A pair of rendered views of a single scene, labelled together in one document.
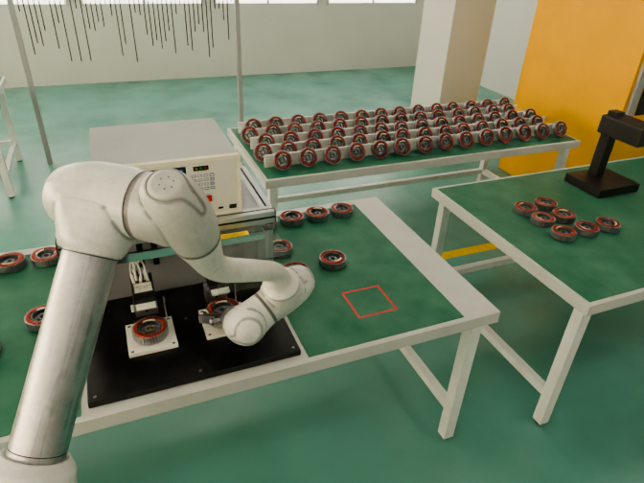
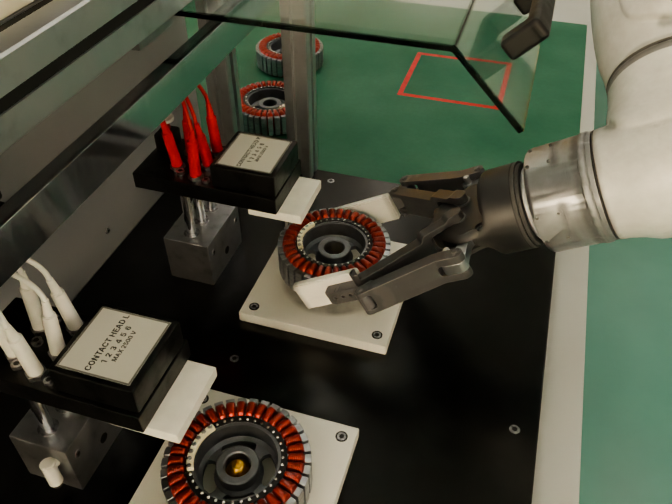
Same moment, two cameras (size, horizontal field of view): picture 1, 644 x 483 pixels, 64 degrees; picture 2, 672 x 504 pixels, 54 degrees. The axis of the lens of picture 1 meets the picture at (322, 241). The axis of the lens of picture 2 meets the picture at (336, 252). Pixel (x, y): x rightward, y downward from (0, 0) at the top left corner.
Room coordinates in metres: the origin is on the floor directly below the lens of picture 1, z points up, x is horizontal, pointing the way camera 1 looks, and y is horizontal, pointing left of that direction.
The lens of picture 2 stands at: (1.03, 0.70, 1.26)
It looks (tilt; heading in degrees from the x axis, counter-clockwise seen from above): 42 degrees down; 311
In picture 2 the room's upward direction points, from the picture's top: straight up
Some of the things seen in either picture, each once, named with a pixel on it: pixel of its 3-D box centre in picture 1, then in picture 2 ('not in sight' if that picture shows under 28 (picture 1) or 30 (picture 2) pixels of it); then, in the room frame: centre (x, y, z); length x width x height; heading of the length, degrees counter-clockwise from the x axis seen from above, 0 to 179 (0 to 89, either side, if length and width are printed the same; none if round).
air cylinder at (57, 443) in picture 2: (146, 305); (74, 424); (1.39, 0.60, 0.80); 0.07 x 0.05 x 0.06; 114
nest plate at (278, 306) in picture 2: (224, 319); (333, 281); (1.35, 0.32, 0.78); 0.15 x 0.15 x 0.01; 24
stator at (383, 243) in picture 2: (223, 310); (334, 253); (1.35, 0.32, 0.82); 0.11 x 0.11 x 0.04
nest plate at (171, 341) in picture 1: (151, 335); (241, 486); (1.26, 0.54, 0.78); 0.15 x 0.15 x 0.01; 24
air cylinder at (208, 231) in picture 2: (215, 290); (205, 239); (1.49, 0.38, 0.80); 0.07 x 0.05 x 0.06; 114
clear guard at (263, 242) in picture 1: (243, 251); (353, 6); (1.39, 0.25, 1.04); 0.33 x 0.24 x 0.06; 24
